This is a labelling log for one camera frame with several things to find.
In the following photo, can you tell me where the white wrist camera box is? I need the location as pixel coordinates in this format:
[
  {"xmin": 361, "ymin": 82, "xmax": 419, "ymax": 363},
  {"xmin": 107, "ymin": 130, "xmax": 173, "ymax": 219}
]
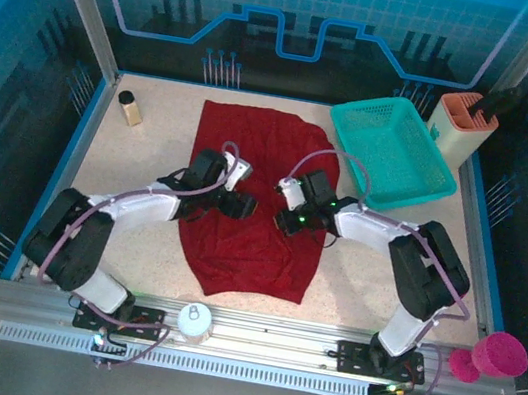
[
  {"xmin": 275, "ymin": 174, "xmax": 309, "ymax": 213},
  {"xmin": 222, "ymin": 155, "xmax": 255, "ymax": 196}
]

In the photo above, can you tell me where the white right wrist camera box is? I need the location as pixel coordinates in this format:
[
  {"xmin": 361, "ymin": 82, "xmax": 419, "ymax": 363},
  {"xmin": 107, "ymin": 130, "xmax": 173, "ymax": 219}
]
[{"xmin": 275, "ymin": 174, "xmax": 309, "ymax": 213}]

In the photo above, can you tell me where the black utensil handle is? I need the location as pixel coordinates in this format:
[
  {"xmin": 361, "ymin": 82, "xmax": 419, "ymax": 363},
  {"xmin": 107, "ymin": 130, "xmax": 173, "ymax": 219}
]
[{"xmin": 467, "ymin": 80, "xmax": 528, "ymax": 125}]

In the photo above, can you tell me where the aluminium front rail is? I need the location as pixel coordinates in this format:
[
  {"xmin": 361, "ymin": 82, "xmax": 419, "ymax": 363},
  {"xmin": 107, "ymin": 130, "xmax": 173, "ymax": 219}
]
[{"xmin": 0, "ymin": 268, "xmax": 525, "ymax": 395}]

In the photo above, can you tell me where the cream utensil holder orange rim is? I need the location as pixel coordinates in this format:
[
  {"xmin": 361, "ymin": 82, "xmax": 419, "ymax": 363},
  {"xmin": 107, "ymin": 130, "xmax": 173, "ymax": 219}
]
[{"xmin": 420, "ymin": 85, "xmax": 505, "ymax": 177}]

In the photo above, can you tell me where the spice jar black lid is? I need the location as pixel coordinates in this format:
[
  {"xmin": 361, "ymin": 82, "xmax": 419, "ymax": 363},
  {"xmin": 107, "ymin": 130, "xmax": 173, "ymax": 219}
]
[{"xmin": 112, "ymin": 88, "xmax": 149, "ymax": 129}]

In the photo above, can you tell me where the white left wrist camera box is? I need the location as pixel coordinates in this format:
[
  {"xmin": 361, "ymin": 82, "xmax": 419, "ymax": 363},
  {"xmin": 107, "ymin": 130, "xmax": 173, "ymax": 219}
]
[{"xmin": 222, "ymin": 155, "xmax": 255, "ymax": 196}]

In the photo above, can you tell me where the teal plastic lattice basket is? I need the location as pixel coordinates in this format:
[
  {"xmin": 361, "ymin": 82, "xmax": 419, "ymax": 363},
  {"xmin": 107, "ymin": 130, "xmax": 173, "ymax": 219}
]
[{"xmin": 315, "ymin": 86, "xmax": 471, "ymax": 226}]

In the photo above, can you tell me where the red t-shirt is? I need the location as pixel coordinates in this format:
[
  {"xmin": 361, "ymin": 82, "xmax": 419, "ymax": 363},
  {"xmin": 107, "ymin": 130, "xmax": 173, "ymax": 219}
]
[{"xmin": 166, "ymin": 96, "xmax": 350, "ymax": 315}]

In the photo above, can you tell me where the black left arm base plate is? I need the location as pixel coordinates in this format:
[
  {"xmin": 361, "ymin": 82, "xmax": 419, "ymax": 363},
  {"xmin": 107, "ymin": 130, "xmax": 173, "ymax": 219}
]
[{"xmin": 71, "ymin": 294, "xmax": 169, "ymax": 344}]

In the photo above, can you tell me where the tin can pull-tab lid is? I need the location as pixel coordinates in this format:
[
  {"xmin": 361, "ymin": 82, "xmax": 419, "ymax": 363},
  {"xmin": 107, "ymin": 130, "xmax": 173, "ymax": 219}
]
[{"xmin": 173, "ymin": 299, "xmax": 218, "ymax": 347}]

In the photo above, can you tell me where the pink goblet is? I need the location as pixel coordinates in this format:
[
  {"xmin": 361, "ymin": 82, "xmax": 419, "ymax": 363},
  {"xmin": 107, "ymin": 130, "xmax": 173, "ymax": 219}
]
[{"xmin": 445, "ymin": 324, "xmax": 528, "ymax": 393}]

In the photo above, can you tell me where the white slotted cable duct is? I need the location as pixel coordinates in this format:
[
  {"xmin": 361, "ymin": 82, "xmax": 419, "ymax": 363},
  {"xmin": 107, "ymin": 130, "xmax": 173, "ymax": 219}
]
[{"xmin": 0, "ymin": 320, "xmax": 379, "ymax": 395}]

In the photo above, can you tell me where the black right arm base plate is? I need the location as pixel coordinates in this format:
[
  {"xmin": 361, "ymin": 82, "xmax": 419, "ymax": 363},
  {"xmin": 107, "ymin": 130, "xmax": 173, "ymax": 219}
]
[{"xmin": 333, "ymin": 338, "xmax": 430, "ymax": 388}]

